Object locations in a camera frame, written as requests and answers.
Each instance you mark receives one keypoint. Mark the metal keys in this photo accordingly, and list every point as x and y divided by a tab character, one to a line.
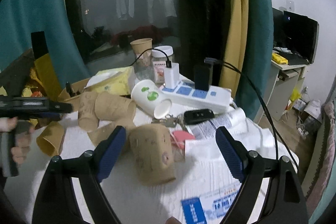
171	121

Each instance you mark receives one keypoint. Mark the left hand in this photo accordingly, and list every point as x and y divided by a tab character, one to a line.
22	140

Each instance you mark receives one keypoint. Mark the clear jar white lid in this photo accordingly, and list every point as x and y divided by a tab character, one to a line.
159	61

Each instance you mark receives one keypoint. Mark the brown printed paper cup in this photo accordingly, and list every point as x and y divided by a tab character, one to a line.
151	147

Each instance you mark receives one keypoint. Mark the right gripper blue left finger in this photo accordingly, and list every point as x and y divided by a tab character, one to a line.
108	151

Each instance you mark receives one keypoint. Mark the yellow tissue pack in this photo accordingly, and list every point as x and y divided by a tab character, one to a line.
118	81

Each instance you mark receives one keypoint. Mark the teal curtain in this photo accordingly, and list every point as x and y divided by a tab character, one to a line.
20	18

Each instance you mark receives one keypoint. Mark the brown paper cup lying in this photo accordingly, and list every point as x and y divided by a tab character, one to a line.
87	119
110	107

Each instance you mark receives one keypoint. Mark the yellow curtain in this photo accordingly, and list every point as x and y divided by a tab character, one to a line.
237	33

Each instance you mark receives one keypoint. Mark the white usb charger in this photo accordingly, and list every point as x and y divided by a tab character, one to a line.
171	76

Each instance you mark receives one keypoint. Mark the yellow-brown paper cup left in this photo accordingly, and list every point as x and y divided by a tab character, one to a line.
50	141

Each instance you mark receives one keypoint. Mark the black computer monitor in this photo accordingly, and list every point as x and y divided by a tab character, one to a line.
295	37

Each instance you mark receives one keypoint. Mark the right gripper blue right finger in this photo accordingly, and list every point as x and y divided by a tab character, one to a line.
233	151

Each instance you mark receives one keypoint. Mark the white power strip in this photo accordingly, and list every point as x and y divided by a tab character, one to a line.
216	98

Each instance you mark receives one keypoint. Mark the upright brown paper cup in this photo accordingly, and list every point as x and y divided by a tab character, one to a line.
142	51

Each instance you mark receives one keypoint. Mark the black car key fob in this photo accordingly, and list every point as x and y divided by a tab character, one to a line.
192	117

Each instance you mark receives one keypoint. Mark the black power adapter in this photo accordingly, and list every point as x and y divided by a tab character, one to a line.
203	76

